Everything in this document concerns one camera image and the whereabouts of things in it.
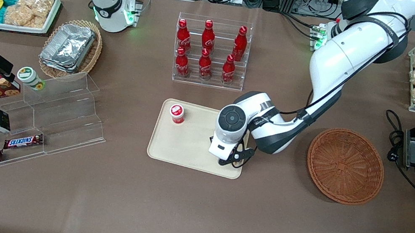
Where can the teal snack packet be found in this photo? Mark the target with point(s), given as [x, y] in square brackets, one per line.
[7, 0]

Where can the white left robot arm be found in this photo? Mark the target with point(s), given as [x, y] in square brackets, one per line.
[337, 58]

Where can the white rectangular snack bin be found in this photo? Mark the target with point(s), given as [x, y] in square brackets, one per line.
[52, 18]

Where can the round brown wicker basket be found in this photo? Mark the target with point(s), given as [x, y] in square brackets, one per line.
[346, 166]

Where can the small black white carton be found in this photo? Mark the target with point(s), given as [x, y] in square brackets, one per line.
[1, 121]

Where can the clear acrylic stepped display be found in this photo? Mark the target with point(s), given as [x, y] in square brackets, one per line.
[62, 116]

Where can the beige plastic serving tray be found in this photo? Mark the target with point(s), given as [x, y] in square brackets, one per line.
[185, 146]

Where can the clear acrylic bottle rack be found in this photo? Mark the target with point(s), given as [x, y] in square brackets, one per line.
[221, 40]

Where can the clear bag of rice crackers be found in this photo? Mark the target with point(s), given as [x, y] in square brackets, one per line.
[29, 10]

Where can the stacked aluminium foil trays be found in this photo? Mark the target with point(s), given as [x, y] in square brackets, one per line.
[68, 47]

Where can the green white yogurt bottle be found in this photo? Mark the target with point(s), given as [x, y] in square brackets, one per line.
[30, 77]

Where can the oval light wicker basket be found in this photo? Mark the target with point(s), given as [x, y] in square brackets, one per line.
[92, 57]

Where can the red capped yogurt cup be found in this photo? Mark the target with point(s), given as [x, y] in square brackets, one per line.
[177, 113]

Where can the red cola bottle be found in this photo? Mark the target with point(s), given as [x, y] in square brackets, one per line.
[208, 35]
[205, 65]
[182, 63]
[240, 43]
[183, 35]
[228, 70]

